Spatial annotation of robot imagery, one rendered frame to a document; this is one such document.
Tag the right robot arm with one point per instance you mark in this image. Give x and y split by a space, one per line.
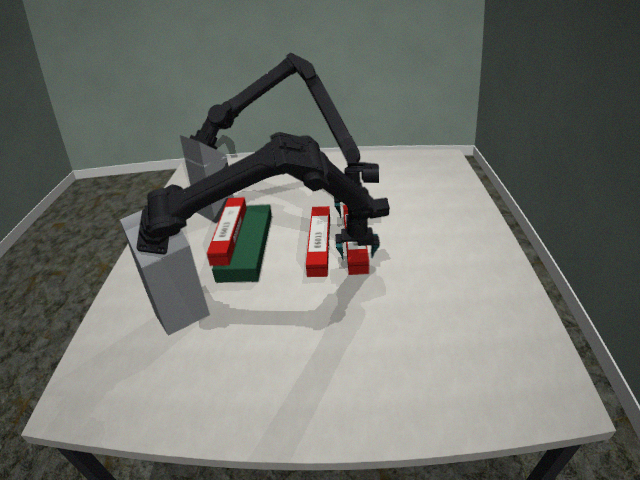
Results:
297 156

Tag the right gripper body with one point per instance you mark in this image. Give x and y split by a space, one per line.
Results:
357 233

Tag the white welding electrode box with red edges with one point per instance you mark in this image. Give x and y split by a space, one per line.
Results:
357 256

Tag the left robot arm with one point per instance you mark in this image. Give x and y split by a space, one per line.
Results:
219 114

